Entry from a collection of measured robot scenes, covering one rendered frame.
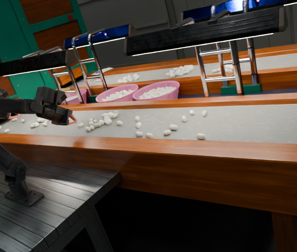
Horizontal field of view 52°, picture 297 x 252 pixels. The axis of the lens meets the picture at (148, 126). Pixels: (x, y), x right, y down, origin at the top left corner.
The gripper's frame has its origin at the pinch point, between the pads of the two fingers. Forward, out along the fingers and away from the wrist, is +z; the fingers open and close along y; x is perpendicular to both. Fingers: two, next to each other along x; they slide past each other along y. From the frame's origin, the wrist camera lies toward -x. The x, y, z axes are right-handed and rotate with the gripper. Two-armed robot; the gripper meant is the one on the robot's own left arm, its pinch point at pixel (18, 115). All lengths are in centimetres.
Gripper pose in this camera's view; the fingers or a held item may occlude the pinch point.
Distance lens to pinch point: 174.1
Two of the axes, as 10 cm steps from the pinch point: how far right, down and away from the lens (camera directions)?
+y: -8.2, 0.0, 5.7
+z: 5.5, 2.1, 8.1
